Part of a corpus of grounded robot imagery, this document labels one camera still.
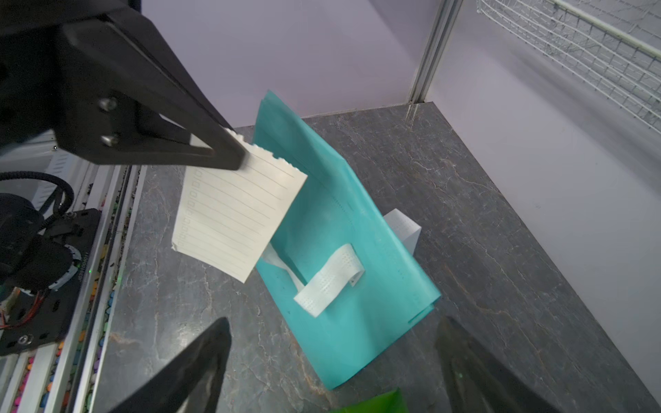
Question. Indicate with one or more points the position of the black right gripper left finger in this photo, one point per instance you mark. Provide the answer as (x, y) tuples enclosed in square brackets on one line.
[(192, 381)]

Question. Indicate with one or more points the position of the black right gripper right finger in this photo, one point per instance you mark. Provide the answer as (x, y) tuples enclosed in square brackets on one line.
[(475, 380)]

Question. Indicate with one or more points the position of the white wire wall basket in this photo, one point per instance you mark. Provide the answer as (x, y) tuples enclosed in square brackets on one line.
[(613, 46)]

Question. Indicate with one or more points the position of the green shopping bag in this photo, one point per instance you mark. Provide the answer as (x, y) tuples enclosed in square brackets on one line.
[(390, 402)]

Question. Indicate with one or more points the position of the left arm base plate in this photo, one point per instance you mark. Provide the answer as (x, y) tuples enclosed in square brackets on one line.
[(49, 283)]

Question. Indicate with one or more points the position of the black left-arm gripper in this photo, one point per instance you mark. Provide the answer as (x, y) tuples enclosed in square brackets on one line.
[(125, 97)]

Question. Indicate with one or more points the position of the teal shopping bag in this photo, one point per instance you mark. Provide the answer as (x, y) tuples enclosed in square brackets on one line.
[(345, 283)]

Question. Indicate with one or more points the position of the white lined receipt paper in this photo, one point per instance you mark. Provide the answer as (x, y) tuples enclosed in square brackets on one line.
[(226, 218)]

